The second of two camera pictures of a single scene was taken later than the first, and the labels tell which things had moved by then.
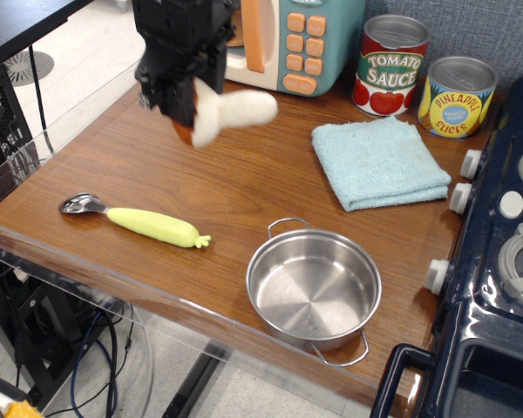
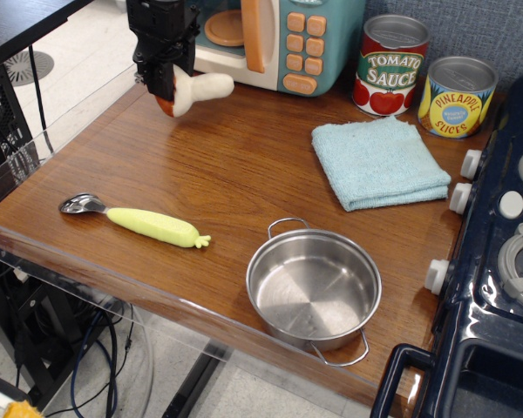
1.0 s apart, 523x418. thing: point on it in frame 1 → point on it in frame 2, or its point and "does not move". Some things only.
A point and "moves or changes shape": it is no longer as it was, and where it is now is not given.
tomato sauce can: x=390 y=53 does not move
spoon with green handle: x=157 y=227 does not move
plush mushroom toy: x=214 y=111 moves or changes shape
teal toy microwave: x=306 y=47 does not move
